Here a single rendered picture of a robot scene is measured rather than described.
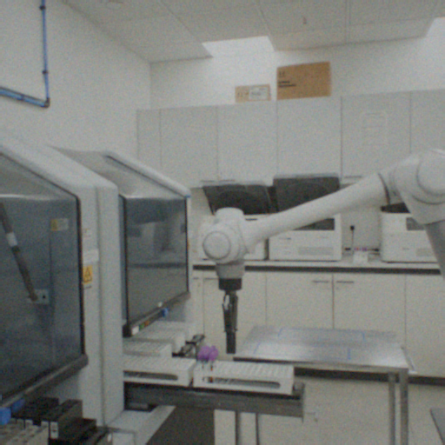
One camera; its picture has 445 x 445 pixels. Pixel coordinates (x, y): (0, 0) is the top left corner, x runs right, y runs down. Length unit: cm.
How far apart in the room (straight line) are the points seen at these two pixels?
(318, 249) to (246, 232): 250
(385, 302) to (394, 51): 209
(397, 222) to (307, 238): 66
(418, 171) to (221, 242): 51
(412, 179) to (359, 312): 265
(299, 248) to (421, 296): 94
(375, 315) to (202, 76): 258
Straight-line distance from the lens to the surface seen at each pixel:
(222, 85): 462
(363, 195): 144
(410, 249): 379
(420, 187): 124
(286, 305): 385
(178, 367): 160
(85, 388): 141
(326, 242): 376
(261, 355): 183
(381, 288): 380
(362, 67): 451
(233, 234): 127
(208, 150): 420
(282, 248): 379
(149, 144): 439
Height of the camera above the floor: 138
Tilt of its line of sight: 3 degrees down
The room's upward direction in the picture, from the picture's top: 1 degrees counter-clockwise
